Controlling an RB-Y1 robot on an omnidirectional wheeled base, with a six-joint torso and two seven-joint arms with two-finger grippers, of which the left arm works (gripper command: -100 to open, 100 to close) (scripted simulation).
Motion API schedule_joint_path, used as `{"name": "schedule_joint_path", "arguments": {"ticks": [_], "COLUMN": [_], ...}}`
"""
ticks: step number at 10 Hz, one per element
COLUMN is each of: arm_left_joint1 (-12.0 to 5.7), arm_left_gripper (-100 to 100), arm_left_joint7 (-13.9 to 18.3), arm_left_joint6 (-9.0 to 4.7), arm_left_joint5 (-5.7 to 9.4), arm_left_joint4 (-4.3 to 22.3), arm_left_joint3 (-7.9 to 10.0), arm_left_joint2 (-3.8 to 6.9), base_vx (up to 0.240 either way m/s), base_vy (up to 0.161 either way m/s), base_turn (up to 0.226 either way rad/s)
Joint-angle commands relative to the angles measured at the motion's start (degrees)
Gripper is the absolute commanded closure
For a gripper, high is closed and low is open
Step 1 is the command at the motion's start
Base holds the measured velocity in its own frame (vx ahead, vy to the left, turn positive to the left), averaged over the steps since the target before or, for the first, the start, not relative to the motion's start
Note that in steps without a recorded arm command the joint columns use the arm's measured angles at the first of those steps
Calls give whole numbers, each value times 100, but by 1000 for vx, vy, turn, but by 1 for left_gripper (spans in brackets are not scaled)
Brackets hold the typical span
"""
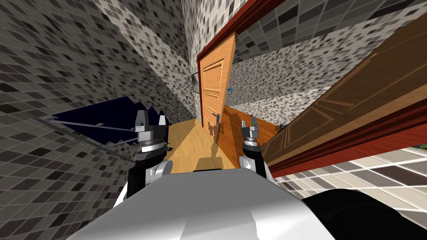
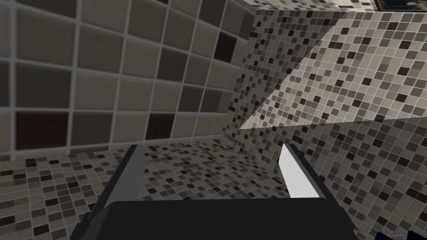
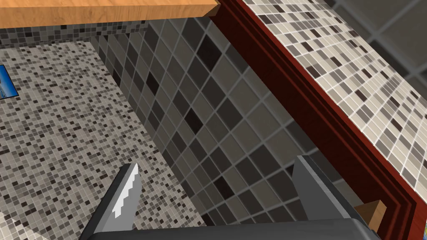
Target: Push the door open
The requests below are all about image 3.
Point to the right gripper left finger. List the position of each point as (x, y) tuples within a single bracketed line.
[(116, 203)]

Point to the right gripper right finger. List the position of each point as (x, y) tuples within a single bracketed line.
[(313, 193)]

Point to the small brown wooden block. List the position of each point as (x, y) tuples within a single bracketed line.
[(370, 213)]

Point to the blue picture on wall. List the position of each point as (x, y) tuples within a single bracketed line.
[(6, 83)]

